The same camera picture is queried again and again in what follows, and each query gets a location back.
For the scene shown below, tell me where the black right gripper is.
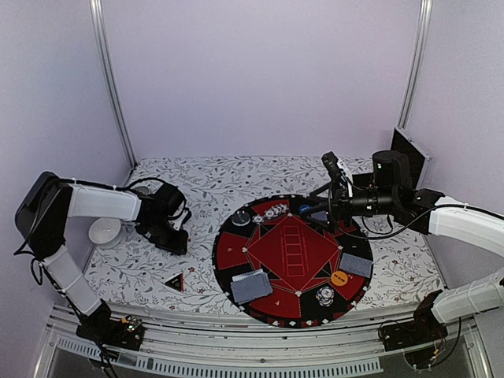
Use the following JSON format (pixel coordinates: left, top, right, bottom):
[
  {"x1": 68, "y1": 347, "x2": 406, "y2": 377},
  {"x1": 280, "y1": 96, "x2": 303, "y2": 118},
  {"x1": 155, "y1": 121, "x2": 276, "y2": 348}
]
[{"x1": 301, "y1": 180, "x2": 398, "y2": 234}]

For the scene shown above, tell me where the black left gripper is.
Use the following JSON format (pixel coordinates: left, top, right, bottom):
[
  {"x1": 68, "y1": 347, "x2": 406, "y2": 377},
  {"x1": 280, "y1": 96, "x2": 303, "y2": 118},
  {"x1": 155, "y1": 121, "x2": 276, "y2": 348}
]
[{"x1": 144, "y1": 217, "x2": 190, "y2": 255}]

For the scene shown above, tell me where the blue card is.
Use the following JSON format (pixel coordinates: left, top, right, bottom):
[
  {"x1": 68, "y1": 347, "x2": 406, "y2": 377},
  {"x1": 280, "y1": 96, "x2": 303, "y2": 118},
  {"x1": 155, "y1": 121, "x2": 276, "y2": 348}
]
[
  {"x1": 231, "y1": 269, "x2": 273, "y2": 305},
  {"x1": 339, "y1": 253, "x2": 373, "y2": 278},
  {"x1": 311, "y1": 211, "x2": 329, "y2": 224}
]

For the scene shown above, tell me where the black dealer button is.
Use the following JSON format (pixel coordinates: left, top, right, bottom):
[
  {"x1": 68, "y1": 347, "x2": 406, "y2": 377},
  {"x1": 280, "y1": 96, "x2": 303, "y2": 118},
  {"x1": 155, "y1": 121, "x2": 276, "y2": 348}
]
[{"x1": 231, "y1": 210, "x2": 251, "y2": 227}]

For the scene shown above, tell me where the blue small blind button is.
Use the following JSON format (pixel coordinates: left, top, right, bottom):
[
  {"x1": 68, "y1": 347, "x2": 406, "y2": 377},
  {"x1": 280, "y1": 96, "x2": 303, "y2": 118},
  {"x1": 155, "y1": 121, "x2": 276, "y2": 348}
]
[{"x1": 299, "y1": 204, "x2": 312, "y2": 213}]

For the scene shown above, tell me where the orange big blind button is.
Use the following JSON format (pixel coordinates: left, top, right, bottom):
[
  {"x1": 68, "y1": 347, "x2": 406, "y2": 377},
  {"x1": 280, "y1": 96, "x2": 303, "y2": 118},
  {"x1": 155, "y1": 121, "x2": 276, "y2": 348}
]
[{"x1": 331, "y1": 270, "x2": 349, "y2": 287}]

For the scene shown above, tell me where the white blue chip row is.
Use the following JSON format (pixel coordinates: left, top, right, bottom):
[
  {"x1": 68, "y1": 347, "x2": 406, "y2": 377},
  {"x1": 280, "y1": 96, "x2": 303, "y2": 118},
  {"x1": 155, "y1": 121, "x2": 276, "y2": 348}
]
[{"x1": 252, "y1": 203, "x2": 289, "y2": 224}]

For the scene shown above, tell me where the white blue chip stack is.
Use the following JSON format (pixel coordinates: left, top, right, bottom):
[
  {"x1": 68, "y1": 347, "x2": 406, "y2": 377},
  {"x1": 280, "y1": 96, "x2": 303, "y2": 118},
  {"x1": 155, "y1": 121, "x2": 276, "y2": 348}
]
[{"x1": 315, "y1": 286, "x2": 335, "y2": 307}]

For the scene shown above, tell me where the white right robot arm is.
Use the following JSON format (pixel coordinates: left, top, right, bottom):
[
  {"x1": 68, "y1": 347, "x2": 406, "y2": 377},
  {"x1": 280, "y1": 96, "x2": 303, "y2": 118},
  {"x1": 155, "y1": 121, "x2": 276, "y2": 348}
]
[{"x1": 322, "y1": 150, "x2": 503, "y2": 343}]

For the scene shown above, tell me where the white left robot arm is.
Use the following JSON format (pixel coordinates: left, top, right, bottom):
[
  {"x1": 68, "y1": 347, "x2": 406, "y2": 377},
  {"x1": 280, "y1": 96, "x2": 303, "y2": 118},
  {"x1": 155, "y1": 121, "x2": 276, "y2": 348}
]
[{"x1": 14, "y1": 171, "x2": 191, "y2": 342}]

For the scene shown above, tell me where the striped ceramic mug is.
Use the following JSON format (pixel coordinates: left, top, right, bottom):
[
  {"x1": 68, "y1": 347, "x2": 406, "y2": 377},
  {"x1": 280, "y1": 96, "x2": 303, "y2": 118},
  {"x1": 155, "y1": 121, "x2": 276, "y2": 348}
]
[{"x1": 131, "y1": 186, "x2": 151, "y2": 196}]

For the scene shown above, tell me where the aluminium poker chip case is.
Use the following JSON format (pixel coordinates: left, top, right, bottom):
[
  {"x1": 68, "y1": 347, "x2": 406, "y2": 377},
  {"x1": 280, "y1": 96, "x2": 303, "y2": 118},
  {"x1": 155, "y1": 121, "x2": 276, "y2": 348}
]
[{"x1": 390, "y1": 128, "x2": 432, "y2": 190}]

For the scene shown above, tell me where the white round dish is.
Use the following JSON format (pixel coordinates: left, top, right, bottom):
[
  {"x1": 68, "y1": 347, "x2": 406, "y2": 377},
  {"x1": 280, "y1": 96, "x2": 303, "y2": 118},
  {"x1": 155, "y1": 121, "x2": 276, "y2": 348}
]
[{"x1": 88, "y1": 218, "x2": 122, "y2": 249}]

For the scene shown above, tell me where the floral patterned tablecloth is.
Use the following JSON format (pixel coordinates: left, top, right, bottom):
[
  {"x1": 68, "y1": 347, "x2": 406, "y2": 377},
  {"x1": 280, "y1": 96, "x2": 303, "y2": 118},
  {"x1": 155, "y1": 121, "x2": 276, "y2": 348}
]
[{"x1": 85, "y1": 157, "x2": 445, "y2": 315}]

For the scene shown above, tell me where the triangular red black token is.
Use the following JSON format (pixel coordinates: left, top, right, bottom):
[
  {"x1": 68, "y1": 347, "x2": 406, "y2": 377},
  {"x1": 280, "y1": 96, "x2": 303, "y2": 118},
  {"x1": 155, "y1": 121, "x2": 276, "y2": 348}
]
[{"x1": 164, "y1": 272, "x2": 184, "y2": 293}]

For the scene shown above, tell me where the round red black poker mat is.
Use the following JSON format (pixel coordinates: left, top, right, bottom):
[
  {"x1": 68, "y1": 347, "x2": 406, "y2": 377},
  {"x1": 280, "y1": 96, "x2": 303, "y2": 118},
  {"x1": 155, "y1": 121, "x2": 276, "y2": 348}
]
[{"x1": 212, "y1": 195, "x2": 373, "y2": 328}]

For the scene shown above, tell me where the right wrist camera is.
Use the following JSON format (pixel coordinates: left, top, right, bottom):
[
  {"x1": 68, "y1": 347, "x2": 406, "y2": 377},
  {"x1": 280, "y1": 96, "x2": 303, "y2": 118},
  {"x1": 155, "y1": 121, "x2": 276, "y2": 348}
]
[{"x1": 321, "y1": 151, "x2": 353, "y2": 197}]

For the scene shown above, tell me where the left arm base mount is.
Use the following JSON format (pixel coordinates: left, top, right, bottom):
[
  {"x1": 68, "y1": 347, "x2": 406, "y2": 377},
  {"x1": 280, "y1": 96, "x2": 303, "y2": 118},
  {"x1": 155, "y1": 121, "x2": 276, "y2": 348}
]
[{"x1": 76, "y1": 314, "x2": 145, "y2": 351}]

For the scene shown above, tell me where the aluminium front rail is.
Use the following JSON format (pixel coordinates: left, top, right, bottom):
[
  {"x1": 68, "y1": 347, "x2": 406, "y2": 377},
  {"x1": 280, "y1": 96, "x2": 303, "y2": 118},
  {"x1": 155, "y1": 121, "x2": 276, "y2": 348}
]
[{"x1": 33, "y1": 302, "x2": 495, "y2": 378}]

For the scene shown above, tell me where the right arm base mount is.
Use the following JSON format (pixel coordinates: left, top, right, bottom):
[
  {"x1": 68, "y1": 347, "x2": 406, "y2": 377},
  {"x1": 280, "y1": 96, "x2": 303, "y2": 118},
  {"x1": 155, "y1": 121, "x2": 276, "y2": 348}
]
[{"x1": 377, "y1": 321, "x2": 448, "y2": 370}]

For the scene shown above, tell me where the right aluminium frame post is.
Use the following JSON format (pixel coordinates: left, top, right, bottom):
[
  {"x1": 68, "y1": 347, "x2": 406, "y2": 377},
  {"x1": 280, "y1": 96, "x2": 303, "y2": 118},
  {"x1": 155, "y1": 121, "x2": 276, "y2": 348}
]
[{"x1": 397, "y1": 0, "x2": 433, "y2": 130}]

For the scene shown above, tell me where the aluminium frame post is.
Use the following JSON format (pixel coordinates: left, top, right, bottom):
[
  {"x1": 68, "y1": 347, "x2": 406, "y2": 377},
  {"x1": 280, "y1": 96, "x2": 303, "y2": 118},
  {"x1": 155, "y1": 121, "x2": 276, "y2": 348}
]
[
  {"x1": 89, "y1": 0, "x2": 137, "y2": 169},
  {"x1": 397, "y1": 0, "x2": 433, "y2": 130}
]

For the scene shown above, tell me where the left aluminium frame post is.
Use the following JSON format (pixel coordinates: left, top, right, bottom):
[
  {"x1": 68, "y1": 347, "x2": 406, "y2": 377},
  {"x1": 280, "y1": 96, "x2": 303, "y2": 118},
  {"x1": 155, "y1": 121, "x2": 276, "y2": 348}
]
[{"x1": 89, "y1": 0, "x2": 137, "y2": 169}]

